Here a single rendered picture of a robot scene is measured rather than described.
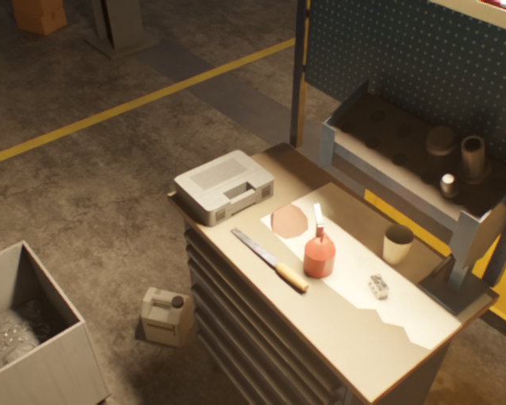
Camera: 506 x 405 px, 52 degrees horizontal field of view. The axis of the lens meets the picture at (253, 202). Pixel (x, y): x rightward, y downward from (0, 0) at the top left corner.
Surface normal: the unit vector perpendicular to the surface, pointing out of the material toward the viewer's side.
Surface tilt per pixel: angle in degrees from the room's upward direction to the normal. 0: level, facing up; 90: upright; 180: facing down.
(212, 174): 0
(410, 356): 0
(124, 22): 90
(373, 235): 0
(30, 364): 90
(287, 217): 15
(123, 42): 90
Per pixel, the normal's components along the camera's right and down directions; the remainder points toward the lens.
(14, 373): 0.65, 0.50
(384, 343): 0.00, -0.75
